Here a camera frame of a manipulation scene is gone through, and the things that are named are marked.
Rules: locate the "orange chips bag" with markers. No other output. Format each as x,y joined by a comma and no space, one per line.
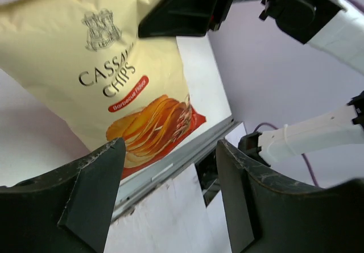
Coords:
84,60

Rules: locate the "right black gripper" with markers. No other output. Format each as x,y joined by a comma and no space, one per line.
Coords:
193,18

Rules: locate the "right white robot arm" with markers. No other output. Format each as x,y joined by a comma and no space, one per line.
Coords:
280,58

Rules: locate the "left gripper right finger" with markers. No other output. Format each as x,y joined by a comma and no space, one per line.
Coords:
267,211

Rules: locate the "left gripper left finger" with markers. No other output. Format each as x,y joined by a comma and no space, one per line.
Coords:
68,209

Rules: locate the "aluminium table frame rail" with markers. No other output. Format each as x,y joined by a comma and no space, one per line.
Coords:
133,188

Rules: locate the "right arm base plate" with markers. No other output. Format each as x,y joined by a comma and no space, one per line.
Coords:
208,177

